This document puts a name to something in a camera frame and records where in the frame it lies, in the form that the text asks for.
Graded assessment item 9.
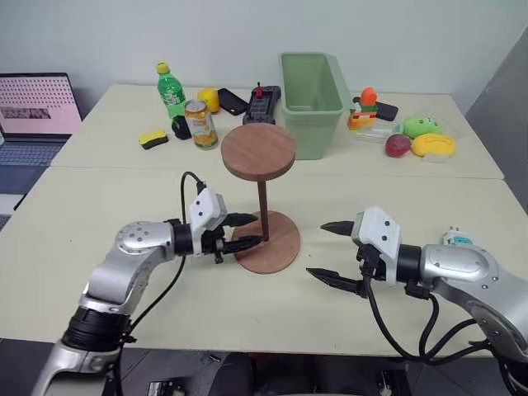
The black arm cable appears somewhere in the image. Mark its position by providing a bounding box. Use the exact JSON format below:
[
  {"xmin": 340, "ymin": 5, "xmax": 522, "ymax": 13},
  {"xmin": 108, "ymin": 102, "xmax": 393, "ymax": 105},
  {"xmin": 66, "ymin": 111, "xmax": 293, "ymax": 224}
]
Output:
[
  {"xmin": 113, "ymin": 171, "xmax": 207, "ymax": 396},
  {"xmin": 361, "ymin": 274, "xmax": 496, "ymax": 365}
]

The black remote controller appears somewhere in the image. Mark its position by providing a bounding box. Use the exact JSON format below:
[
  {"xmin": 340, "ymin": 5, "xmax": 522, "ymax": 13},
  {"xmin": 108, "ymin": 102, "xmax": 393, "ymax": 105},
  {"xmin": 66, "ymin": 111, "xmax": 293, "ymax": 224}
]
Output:
[{"xmin": 242, "ymin": 81, "xmax": 283, "ymax": 127}]

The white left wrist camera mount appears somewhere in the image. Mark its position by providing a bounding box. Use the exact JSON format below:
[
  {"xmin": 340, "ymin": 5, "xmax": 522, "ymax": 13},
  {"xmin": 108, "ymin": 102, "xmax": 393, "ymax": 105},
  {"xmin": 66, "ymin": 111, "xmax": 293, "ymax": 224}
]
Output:
[{"xmin": 184, "ymin": 187, "xmax": 229, "ymax": 256}]

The black tape roll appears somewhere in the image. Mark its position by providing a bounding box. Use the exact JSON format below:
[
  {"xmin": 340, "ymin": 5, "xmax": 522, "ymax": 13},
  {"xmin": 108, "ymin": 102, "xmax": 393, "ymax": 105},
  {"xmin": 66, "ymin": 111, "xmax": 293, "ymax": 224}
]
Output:
[{"xmin": 171, "ymin": 115, "xmax": 192, "ymax": 141}]

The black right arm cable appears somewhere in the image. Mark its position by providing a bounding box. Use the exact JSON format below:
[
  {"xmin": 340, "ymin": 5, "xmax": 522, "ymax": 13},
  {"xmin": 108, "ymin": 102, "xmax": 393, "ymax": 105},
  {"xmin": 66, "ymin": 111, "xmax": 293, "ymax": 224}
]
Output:
[{"xmin": 361, "ymin": 274, "xmax": 496, "ymax": 365}]

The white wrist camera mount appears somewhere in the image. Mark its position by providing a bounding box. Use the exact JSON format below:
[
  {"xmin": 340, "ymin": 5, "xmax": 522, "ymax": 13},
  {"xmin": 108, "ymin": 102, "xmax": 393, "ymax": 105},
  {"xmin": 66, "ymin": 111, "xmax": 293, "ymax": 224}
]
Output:
[
  {"xmin": 184, "ymin": 187, "xmax": 229, "ymax": 256},
  {"xmin": 350, "ymin": 205, "xmax": 403, "ymax": 288}
]

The black smartphone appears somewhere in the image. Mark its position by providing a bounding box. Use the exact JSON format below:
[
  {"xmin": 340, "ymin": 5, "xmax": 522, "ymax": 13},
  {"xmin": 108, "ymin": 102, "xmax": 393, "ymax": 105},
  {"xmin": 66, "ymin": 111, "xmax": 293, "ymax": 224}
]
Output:
[
  {"xmin": 217, "ymin": 87, "xmax": 250, "ymax": 117},
  {"xmin": 375, "ymin": 101, "xmax": 399, "ymax": 123}
]

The round wooden base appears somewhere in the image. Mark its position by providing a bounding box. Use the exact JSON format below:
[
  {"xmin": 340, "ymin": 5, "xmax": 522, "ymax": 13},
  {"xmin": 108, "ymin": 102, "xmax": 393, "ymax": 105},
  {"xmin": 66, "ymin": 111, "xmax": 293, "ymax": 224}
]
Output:
[{"xmin": 230, "ymin": 210, "xmax": 302, "ymax": 276}]

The light green plastic bin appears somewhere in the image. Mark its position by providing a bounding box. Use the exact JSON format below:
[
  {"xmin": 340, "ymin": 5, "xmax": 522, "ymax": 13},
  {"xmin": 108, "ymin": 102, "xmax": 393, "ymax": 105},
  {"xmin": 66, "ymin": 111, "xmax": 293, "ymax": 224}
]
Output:
[{"xmin": 278, "ymin": 52, "xmax": 345, "ymax": 161}]

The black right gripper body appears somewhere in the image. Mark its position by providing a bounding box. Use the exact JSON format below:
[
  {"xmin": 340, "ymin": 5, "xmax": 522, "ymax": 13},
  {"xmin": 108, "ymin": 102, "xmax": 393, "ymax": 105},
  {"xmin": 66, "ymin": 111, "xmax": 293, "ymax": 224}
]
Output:
[{"xmin": 356, "ymin": 243, "xmax": 389, "ymax": 286}]

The colourful toy block figure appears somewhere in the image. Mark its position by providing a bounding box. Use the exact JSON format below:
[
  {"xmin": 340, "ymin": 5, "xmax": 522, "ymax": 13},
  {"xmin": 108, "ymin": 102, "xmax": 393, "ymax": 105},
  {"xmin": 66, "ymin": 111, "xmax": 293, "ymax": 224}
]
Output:
[{"xmin": 346, "ymin": 86, "xmax": 380, "ymax": 131}]

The open laptop computer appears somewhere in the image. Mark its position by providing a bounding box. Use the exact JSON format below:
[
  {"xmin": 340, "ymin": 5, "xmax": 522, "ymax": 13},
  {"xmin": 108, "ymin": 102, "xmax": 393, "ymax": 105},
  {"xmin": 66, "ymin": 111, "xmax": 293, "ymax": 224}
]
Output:
[{"xmin": 0, "ymin": 73, "xmax": 84, "ymax": 211}]

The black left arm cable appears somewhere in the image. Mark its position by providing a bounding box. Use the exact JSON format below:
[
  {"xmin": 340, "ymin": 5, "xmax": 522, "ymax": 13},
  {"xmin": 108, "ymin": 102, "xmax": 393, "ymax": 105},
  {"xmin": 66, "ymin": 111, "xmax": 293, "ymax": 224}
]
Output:
[{"xmin": 113, "ymin": 171, "xmax": 207, "ymax": 396}]

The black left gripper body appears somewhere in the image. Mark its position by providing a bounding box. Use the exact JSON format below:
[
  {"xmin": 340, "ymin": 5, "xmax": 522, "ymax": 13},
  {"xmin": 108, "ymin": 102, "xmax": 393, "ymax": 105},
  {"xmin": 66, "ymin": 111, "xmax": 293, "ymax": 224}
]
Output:
[{"xmin": 200, "ymin": 224, "xmax": 234, "ymax": 265}]

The green plush toy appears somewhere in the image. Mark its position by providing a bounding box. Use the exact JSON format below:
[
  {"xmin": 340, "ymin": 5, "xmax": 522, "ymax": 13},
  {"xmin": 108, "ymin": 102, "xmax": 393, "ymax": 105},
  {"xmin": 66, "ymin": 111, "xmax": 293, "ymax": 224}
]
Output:
[{"xmin": 402, "ymin": 116, "xmax": 444, "ymax": 139}]

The clear plastic tray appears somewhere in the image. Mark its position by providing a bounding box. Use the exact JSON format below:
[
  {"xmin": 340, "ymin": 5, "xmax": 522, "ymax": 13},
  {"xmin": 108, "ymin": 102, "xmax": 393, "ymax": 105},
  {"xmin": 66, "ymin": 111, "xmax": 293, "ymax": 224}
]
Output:
[{"xmin": 353, "ymin": 107, "xmax": 464, "ymax": 165}]

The green soda bottle yellow cap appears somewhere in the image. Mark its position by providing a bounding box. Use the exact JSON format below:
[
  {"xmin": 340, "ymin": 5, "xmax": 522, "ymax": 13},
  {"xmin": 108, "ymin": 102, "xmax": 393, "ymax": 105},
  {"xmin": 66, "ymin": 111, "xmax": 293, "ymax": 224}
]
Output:
[{"xmin": 155, "ymin": 61, "xmax": 188, "ymax": 121}]

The yellow plush toy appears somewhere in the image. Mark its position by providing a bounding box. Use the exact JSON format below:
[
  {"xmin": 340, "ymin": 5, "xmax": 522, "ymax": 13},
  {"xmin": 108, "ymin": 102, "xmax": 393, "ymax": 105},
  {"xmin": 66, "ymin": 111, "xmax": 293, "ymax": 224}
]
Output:
[{"xmin": 411, "ymin": 132, "xmax": 458, "ymax": 159}]

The yellow fruit drink can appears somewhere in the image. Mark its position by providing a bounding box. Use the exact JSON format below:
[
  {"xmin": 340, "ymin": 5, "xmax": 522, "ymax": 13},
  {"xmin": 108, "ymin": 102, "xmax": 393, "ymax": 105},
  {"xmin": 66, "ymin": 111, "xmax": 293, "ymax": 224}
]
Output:
[{"xmin": 183, "ymin": 99, "xmax": 219, "ymax": 151}]

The white and green plug adapter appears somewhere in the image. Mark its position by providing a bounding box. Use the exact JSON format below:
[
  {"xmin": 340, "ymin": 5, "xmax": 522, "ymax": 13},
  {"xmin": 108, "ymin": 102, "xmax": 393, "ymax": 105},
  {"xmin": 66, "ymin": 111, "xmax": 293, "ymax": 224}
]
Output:
[{"xmin": 441, "ymin": 224, "xmax": 474, "ymax": 248}]

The wooden pole with round top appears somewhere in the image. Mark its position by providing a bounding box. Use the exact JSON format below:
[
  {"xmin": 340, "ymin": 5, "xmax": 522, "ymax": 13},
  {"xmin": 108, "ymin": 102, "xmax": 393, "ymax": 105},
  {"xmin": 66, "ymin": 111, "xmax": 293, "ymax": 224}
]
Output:
[{"xmin": 220, "ymin": 125, "xmax": 297, "ymax": 243}]

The yellow and black sponge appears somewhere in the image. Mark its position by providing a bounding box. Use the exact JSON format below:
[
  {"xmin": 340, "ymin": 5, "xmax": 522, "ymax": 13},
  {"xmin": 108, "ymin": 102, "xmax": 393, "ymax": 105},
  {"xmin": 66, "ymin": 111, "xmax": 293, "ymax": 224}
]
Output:
[{"xmin": 138, "ymin": 129, "xmax": 169, "ymax": 151}]

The red apple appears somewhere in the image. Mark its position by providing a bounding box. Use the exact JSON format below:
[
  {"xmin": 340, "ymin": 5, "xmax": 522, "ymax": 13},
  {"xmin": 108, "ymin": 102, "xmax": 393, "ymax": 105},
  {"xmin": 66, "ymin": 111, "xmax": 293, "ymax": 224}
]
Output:
[{"xmin": 384, "ymin": 134, "xmax": 413, "ymax": 158}]

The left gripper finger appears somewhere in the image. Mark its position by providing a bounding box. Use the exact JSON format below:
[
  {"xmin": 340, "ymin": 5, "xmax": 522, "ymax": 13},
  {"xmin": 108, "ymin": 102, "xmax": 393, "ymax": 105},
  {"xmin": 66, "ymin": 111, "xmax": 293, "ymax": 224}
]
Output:
[
  {"xmin": 224, "ymin": 212, "xmax": 260, "ymax": 228},
  {"xmin": 223, "ymin": 235, "xmax": 270, "ymax": 254}
]

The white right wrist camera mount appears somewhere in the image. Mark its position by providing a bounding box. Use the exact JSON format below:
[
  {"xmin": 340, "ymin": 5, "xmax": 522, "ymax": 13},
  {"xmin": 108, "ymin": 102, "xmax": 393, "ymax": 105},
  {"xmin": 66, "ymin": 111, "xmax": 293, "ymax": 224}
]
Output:
[{"xmin": 350, "ymin": 205, "xmax": 403, "ymax": 288}]

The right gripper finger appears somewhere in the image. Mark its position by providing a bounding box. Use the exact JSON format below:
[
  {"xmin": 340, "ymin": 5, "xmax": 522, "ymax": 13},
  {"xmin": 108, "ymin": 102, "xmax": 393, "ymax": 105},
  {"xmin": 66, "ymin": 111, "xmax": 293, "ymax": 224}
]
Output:
[
  {"xmin": 320, "ymin": 220, "xmax": 356, "ymax": 238},
  {"xmin": 305, "ymin": 266, "xmax": 369, "ymax": 298}
]

